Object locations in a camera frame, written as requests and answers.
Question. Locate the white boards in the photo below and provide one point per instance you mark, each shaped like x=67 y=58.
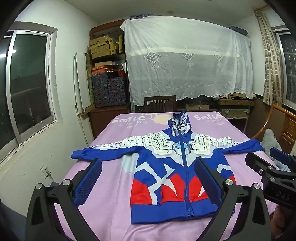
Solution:
x=81 y=81

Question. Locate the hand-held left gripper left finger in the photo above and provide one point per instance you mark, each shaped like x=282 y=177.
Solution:
x=89 y=180

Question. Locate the aluminium frame window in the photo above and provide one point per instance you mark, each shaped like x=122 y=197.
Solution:
x=30 y=81

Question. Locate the wall socket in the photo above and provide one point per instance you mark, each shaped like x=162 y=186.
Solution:
x=45 y=171

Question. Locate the brown wooden cabinet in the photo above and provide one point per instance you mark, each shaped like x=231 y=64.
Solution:
x=104 y=120

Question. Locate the orange patterned boxes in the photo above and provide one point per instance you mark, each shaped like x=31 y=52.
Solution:
x=104 y=69

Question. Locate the white lace cloth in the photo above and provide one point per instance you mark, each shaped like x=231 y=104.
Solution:
x=185 y=46

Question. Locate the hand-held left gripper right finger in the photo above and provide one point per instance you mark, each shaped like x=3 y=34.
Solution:
x=205 y=178

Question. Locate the dark wooden chair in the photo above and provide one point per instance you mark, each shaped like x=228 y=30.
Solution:
x=148 y=104

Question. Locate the window with grille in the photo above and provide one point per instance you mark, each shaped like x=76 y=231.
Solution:
x=289 y=60

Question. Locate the stack of yellow cardboard boxes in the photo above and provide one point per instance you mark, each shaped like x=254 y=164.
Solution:
x=99 y=47

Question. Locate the wooden armchair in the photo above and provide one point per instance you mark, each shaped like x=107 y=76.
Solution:
x=290 y=129

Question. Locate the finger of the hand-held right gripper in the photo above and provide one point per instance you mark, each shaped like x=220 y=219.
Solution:
x=254 y=162
x=279 y=154

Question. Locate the person's right hand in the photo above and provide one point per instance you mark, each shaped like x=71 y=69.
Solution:
x=278 y=220

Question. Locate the beige patterned curtain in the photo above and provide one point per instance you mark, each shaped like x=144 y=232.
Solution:
x=269 y=58

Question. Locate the pink printed bedsheet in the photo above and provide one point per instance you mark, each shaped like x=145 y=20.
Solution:
x=111 y=185

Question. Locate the blue red white hooded jacket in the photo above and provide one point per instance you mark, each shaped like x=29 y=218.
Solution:
x=161 y=173

